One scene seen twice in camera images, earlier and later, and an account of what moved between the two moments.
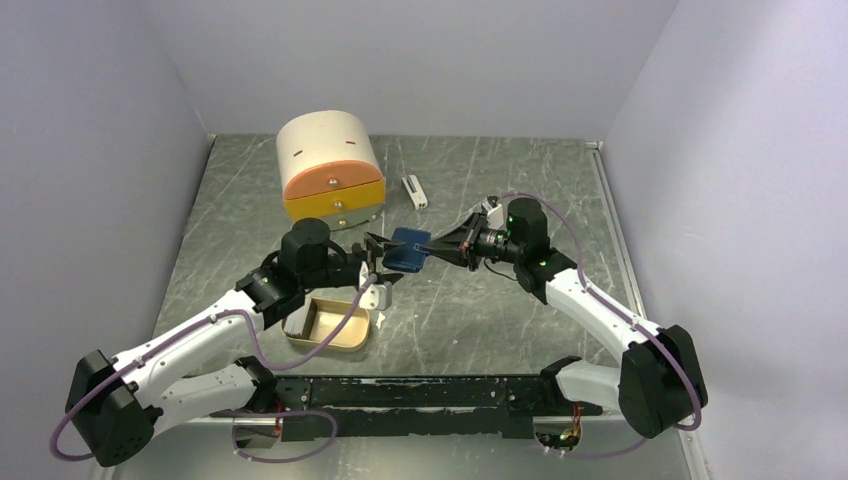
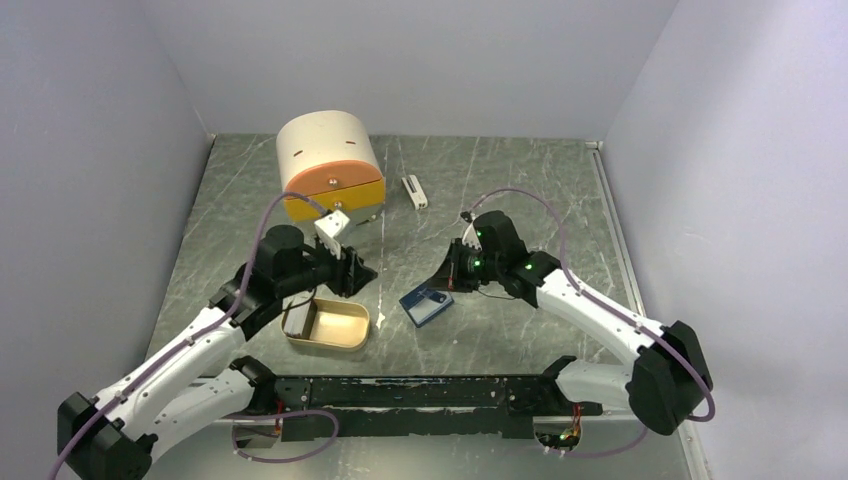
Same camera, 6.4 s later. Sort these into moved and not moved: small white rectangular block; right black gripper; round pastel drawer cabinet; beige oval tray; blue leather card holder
Moved: blue leather card holder; right black gripper
Not moved: beige oval tray; small white rectangular block; round pastel drawer cabinet
